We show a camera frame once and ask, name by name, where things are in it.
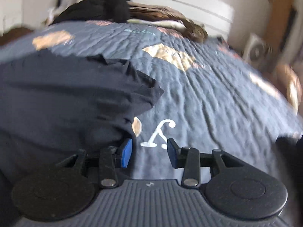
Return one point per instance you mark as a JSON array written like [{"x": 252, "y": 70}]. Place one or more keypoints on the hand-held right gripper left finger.
[{"x": 126, "y": 153}]

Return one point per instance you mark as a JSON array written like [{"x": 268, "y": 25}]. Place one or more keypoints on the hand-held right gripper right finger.
[{"x": 172, "y": 153}]

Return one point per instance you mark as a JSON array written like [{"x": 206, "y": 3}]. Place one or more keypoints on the dark navy sweater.
[{"x": 71, "y": 99}]

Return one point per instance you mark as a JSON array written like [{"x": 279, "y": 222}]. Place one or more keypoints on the printed blue-grey quilt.
[{"x": 213, "y": 99}]

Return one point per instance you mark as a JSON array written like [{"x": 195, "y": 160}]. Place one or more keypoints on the tabby cat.
[{"x": 196, "y": 32}]

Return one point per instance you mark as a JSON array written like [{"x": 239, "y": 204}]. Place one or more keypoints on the white pillow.
[{"x": 161, "y": 23}]

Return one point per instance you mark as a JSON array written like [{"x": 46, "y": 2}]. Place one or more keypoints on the white box fan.
[{"x": 255, "y": 49}]

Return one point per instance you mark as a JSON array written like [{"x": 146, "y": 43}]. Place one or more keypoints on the folded brown blanket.
[{"x": 156, "y": 11}]

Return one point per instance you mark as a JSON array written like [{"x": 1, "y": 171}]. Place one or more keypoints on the black puffer jacket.
[{"x": 99, "y": 7}]

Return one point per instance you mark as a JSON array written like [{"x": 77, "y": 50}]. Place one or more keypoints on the brown jacket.
[{"x": 14, "y": 36}]

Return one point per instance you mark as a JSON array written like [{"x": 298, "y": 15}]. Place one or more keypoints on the tall cardboard sheet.
[{"x": 281, "y": 16}]

